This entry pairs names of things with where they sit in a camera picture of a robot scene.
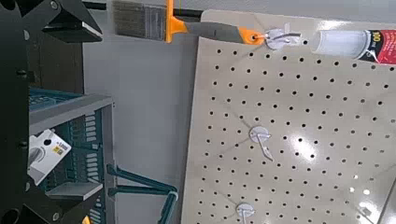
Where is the yellow and grey clamp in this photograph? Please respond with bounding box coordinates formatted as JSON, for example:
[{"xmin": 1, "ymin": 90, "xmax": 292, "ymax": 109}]
[{"xmin": 111, "ymin": 0, "xmax": 266, "ymax": 45}]

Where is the teal crate handle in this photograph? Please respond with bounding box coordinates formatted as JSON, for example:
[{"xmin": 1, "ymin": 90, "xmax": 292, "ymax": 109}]
[
  {"xmin": 106, "ymin": 163, "xmax": 177, "ymax": 192},
  {"xmin": 107, "ymin": 185, "xmax": 179, "ymax": 224}
]

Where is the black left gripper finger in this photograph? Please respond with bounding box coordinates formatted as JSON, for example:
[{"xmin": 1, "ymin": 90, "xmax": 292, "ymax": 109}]
[
  {"xmin": 18, "ymin": 0, "xmax": 105, "ymax": 44},
  {"xmin": 19, "ymin": 181, "xmax": 105, "ymax": 224}
]

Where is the white pegboard hook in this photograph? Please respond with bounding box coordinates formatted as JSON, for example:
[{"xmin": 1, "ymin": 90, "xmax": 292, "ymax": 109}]
[
  {"xmin": 247, "ymin": 124, "xmax": 276, "ymax": 162},
  {"xmin": 263, "ymin": 22, "xmax": 303, "ymax": 51},
  {"xmin": 234, "ymin": 202, "xmax": 257, "ymax": 224}
]

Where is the white red sealant tube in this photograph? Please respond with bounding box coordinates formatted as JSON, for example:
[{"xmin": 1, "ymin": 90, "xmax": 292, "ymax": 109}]
[{"xmin": 312, "ymin": 28, "xmax": 396, "ymax": 66}]

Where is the white packaged tool card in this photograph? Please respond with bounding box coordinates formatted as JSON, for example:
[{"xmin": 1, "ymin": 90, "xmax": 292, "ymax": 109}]
[{"xmin": 27, "ymin": 128, "xmax": 73, "ymax": 187}]

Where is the teal grey plastic crate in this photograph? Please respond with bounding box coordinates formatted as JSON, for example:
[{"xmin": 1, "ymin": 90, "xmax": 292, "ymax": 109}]
[{"xmin": 28, "ymin": 87, "xmax": 117, "ymax": 224}]

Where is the beige pegboard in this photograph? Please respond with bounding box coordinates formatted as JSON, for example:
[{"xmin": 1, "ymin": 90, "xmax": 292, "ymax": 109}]
[{"xmin": 180, "ymin": 8, "xmax": 396, "ymax": 224}]

